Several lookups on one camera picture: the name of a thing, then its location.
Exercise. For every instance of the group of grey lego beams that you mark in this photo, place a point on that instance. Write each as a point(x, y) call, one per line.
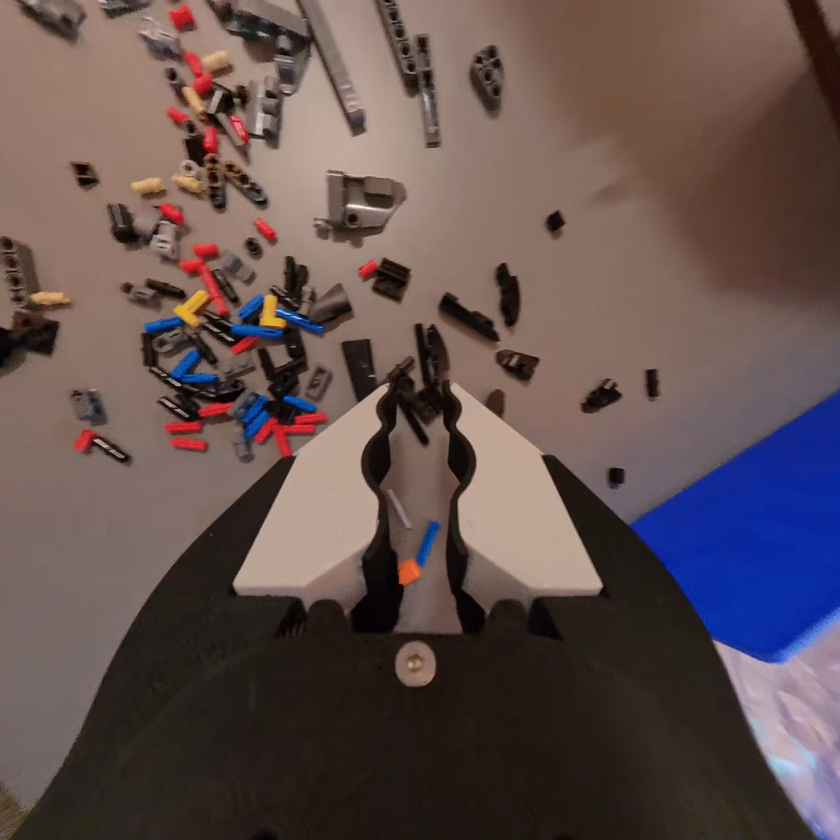
point(426, 98)

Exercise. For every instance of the dark brown bar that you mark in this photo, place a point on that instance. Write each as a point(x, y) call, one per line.
point(820, 33)

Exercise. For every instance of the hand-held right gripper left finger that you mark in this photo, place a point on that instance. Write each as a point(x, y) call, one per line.
point(315, 518)

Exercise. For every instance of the blue lego pin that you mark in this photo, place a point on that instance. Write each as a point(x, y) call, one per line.
point(428, 543)

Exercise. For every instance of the light grey lego axle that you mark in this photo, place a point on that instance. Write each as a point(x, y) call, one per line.
point(398, 508)

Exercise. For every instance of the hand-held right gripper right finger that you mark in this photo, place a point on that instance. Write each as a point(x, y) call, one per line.
point(518, 525)

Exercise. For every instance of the blue plastic bin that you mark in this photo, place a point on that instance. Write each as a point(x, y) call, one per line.
point(754, 525)

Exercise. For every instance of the group of black lego panels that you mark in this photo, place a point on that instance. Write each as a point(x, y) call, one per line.
point(469, 318)

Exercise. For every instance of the pile of small coloured lego pieces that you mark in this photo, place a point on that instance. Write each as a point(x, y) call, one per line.
point(259, 330)

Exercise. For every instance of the pale shiny wrapping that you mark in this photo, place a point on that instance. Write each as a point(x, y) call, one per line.
point(800, 735)

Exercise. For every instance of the grey lego frame piece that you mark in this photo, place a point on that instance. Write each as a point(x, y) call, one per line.
point(361, 200)

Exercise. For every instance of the small black lego bush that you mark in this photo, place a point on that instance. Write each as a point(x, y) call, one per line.
point(615, 476)

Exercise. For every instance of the orange lego piece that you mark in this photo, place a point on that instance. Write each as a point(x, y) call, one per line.
point(409, 573)

